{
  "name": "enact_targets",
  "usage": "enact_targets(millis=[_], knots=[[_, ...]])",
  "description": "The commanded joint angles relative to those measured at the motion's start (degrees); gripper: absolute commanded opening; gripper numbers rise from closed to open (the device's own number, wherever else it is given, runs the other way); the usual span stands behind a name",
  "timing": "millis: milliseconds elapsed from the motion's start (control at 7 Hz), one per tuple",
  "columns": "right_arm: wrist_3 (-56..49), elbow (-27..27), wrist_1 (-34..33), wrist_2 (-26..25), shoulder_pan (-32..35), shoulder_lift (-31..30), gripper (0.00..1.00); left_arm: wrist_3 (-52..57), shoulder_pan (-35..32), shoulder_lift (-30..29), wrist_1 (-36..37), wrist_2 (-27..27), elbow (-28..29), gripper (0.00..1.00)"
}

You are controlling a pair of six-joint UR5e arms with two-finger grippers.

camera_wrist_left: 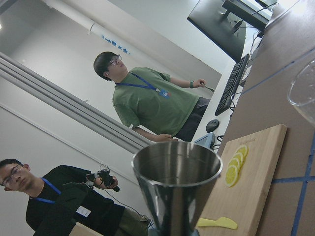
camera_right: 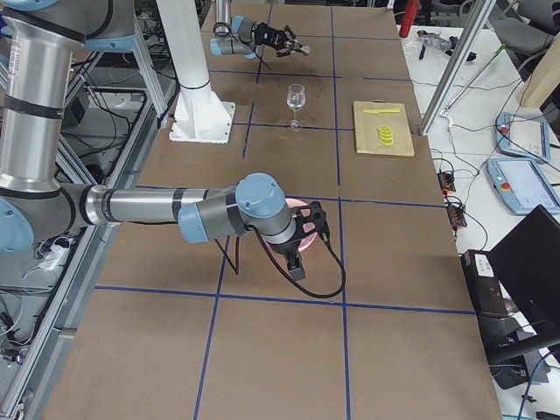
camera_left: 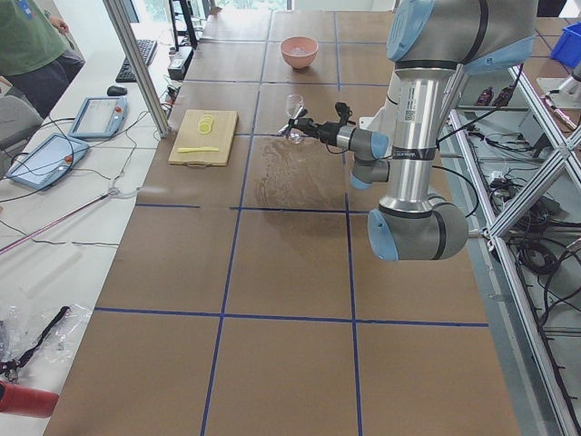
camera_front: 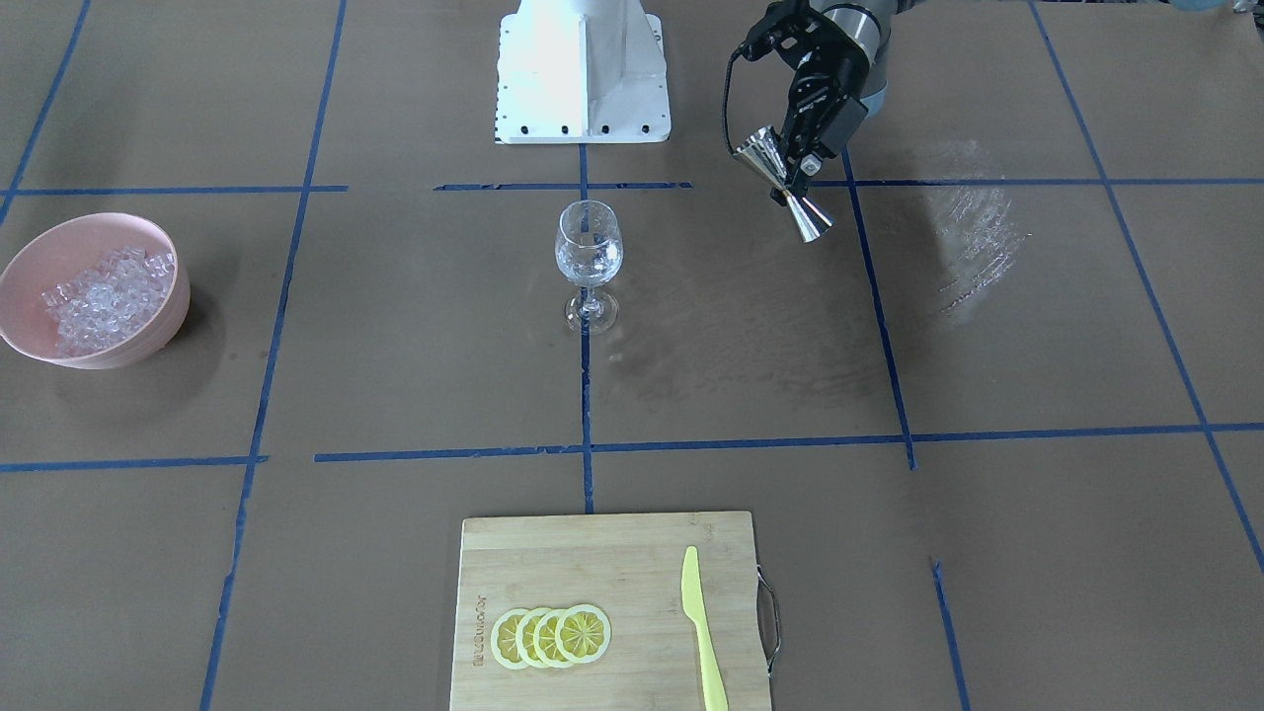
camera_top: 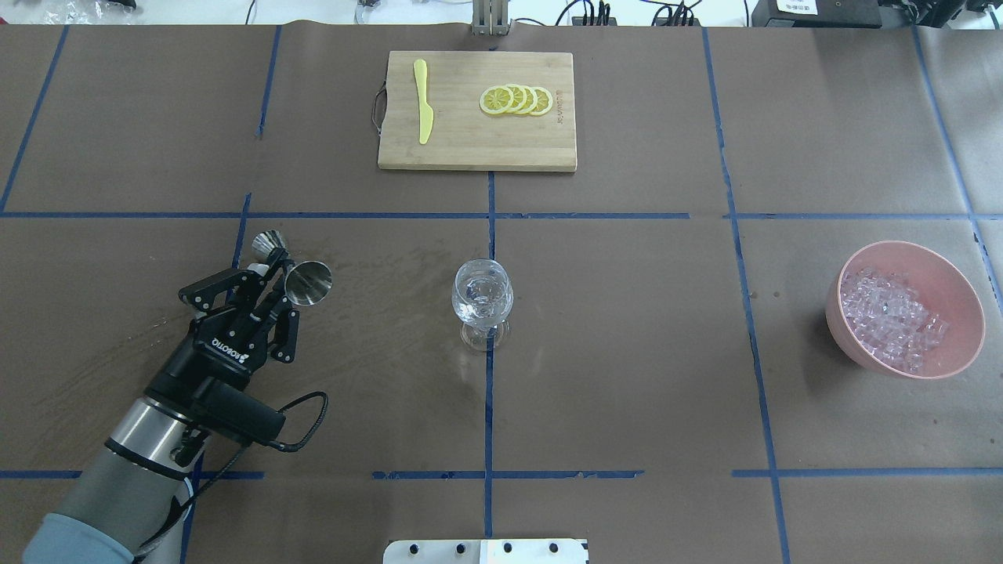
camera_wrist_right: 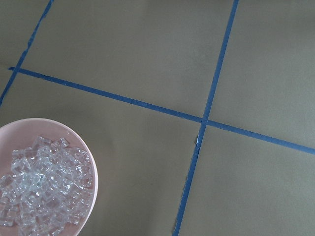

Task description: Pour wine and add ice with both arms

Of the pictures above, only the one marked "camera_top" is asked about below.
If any black computer box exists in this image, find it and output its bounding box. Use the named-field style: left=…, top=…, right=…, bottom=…
left=750, top=1, right=882, bottom=29

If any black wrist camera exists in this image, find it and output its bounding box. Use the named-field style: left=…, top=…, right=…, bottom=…
left=193, top=378, right=286, bottom=446

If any bamboo cutting board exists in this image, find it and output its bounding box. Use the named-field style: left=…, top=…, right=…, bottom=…
left=378, top=50, right=579, bottom=172

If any lemon slices stack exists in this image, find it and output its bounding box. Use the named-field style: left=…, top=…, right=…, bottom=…
left=479, top=83, right=556, bottom=117

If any aluminium frame post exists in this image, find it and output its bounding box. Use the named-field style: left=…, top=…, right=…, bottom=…
left=472, top=0, right=511, bottom=36

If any steel double jigger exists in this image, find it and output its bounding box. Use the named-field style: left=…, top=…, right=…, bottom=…
left=252, top=230, right=333, bottom=306

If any yellow plastic knife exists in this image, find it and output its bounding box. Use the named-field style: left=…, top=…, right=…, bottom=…
left=413, top=60, right=436, bottom=144

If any white camera pillar base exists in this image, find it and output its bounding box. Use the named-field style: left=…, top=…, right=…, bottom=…
left=382, top=538, right=590, bottom=563

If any pink bowl of ice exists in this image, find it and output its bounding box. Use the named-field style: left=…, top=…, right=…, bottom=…
left=825, top=240, right=986, bottom=381

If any clear wine glass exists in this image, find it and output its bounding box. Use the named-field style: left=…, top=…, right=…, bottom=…
left=451, top=259, right=515, bottom=353

